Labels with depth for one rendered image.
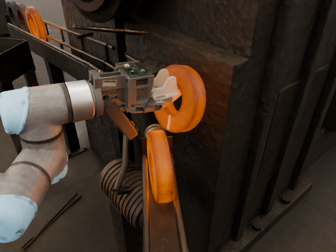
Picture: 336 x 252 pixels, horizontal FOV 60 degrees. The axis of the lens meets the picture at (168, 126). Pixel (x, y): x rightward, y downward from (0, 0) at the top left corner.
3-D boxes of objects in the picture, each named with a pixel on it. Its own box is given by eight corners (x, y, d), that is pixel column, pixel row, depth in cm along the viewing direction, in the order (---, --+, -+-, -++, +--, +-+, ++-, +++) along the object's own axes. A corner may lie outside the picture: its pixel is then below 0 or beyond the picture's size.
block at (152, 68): (158, 122, 101) (156, 57, 87) (173, 133, 96) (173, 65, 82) (132, 134, 95) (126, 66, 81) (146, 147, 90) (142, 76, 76)
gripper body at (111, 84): (158, 75, 56) (96, 85, 50) (154, 112, 61) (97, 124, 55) (141, 59, 61) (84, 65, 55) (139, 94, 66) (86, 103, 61)
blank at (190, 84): (166, 61, 72) (155, 60, 70) (212, 69, 61) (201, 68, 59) (158, 122, 76) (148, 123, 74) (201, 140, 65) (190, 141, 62)
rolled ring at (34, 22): (22, 12, 151) (28, 11, 153) (35, 47, 156) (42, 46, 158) (28, 2, 136) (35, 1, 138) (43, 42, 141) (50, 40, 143)
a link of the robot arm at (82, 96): (74, 130, 54) (64, 107, 59) (99, 125, 56) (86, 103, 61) (71, 95, 49) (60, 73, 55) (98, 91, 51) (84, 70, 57)
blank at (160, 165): (165, 193, 70) (151, 195, 70) (158, 130, 71) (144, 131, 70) (177, 210, 55) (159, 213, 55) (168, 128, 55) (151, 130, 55)
